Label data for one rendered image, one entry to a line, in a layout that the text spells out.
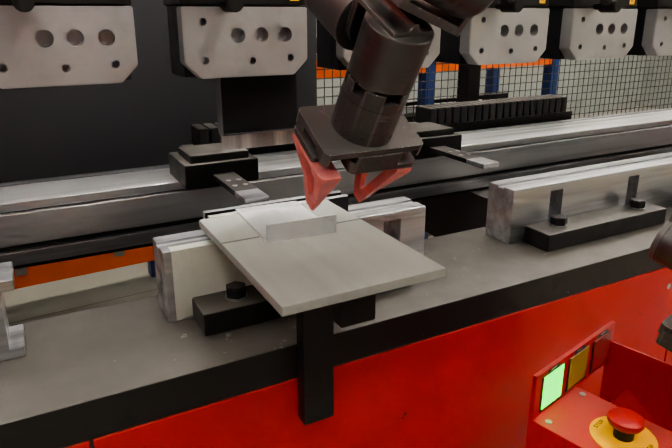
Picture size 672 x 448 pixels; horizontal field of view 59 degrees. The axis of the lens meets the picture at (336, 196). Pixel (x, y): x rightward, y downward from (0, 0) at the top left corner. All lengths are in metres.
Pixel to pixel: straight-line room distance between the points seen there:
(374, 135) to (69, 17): 0.34
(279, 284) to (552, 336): 0.55
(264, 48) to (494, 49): 0.35
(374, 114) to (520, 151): 0.90
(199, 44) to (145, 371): 0.36
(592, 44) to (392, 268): 0.59
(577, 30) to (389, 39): 0.60
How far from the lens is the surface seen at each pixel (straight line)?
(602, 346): 0.90
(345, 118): 0.51
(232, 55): 0.71
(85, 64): 0.68
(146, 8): 1.24
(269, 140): 0.79
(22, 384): 0.73
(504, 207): 1.04
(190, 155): 0.96
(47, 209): 0.98
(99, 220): 0.99
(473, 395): 0.94
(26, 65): 0.68
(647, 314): 1.19
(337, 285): 0.57
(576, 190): 1.13
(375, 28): 0.47
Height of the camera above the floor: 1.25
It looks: 17 degrees down
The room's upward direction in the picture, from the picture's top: straight up
